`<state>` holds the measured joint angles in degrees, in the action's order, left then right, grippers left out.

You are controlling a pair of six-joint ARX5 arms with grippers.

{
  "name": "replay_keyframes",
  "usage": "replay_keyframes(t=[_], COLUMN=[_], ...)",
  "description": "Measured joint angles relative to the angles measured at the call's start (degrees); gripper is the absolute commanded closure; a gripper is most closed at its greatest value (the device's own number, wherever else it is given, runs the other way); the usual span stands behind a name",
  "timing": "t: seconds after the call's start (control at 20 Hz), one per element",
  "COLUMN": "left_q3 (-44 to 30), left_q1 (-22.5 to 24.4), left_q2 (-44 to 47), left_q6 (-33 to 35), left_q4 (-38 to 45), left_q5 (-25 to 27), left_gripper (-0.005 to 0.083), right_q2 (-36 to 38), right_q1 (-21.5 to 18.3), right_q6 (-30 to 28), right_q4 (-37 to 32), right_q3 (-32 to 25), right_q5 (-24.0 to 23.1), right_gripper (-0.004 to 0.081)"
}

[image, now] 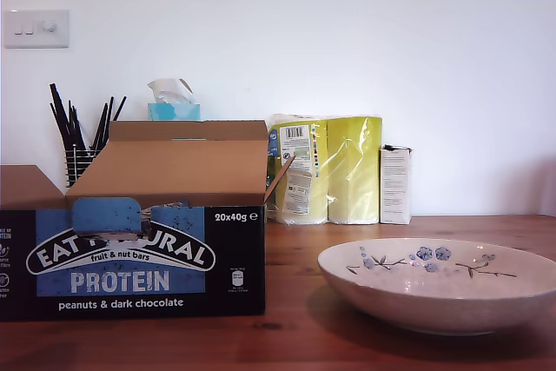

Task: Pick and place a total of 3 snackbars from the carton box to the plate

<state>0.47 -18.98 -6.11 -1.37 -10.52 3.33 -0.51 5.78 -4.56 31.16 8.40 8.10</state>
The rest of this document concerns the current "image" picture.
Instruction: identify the turquoise tissue box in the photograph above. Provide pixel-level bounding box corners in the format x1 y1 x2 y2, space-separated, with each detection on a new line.
147 102 202 123

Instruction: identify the small white carton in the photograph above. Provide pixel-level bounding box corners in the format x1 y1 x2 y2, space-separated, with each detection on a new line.
379 143 414 226

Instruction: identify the black blue snackbar carton box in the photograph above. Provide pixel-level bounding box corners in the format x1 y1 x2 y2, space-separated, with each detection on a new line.
0 120 297 323

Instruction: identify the white plate with blue flowers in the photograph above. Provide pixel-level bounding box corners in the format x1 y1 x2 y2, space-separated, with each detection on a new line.
316 238 556 336

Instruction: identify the yellow-green paper towel pack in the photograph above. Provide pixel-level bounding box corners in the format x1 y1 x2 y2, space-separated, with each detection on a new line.
265 112 385 227

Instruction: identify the white tissue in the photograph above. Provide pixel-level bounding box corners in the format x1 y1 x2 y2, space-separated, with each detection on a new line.
146 77 197 105

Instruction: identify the black stick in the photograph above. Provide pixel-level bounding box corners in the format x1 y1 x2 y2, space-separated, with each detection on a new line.
66 100 85 149
112 96 128 123
89 102 109 149
48 83 82 153
49 103 73 153
99 96 115 147

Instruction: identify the wire stick holder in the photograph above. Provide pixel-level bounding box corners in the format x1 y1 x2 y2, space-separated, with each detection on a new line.
63 144 103 189

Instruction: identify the white wall light switch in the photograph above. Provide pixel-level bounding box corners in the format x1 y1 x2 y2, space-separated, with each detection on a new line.
3 9 70 50

